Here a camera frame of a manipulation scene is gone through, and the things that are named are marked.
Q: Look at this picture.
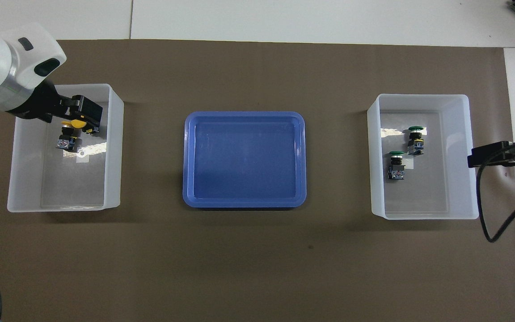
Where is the blue plastic tray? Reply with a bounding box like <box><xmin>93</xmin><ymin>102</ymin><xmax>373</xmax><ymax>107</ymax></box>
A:
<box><xmin>182</xmin><ymin>111</ymin><xmax>307</xmax><ymax>209</ymax></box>

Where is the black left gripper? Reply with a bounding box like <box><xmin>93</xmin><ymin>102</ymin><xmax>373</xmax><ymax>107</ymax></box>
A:
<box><xmin>15</xmin><ymin>78</ymin><xmax>104</xmax><ymax>129</ymax></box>

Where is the green push button switch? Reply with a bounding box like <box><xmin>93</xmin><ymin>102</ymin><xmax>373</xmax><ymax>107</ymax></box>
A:
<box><xmin>407</xmin><ymin>126</ymin><xmax>427</xmax><ymax>156</ymax></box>
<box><xmin>387</xmin><ymin>151</ymin><xmax>406</xmax><ymax>181</ymax></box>

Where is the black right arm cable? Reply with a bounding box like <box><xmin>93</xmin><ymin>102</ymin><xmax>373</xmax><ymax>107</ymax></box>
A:
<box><xmin>476</xmin><ymin>142</ymin><xmax>515</xmax><ymax>243</ymax></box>

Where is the translucent white plastic box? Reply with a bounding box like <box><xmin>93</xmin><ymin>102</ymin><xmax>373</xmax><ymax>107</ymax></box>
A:
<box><xmin>7</xmin><ymin>84</ymin><xmax>124</xmax><ymax>213</ymax></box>
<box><xmin>367</xmin><ymin>93</ymin><xmax>479</xmax><ymax>220</ymax></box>

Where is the brown paper table mat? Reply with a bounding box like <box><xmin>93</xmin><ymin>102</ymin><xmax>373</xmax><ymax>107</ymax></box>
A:
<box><xmin>0</xmin><ymin>39</ymin><xmax>515</xmax><ymax>322</ymax></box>

